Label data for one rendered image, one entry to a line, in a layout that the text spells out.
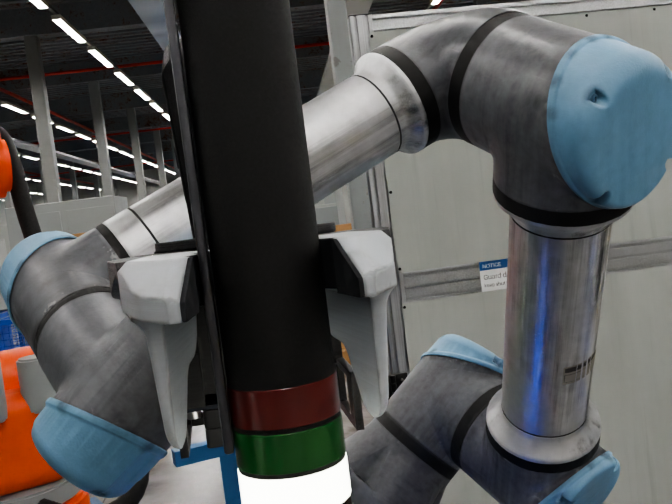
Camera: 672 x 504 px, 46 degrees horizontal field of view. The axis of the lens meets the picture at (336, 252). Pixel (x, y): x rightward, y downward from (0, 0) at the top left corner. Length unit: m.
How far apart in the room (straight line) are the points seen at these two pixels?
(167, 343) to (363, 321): 0.06
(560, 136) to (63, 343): 0.37
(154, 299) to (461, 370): 0.74
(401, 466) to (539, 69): 0.50
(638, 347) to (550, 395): 1.59
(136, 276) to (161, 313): 0.03
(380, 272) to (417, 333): 1.91
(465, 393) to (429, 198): 1.24
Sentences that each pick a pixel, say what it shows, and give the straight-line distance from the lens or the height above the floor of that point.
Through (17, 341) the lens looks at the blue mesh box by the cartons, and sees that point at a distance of 6.75.
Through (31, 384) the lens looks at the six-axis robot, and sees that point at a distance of 4.01.
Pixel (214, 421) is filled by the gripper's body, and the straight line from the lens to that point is 0.30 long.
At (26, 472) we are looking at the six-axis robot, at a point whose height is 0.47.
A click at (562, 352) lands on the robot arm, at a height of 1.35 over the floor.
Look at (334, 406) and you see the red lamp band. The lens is 0.24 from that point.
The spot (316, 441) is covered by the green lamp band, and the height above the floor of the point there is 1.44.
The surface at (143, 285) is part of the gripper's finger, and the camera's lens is 0.22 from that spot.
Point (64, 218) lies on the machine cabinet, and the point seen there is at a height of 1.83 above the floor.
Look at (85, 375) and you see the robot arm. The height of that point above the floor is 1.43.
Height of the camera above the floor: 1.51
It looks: 3 degrees down
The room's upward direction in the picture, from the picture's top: 7 degrees counter-clockwise
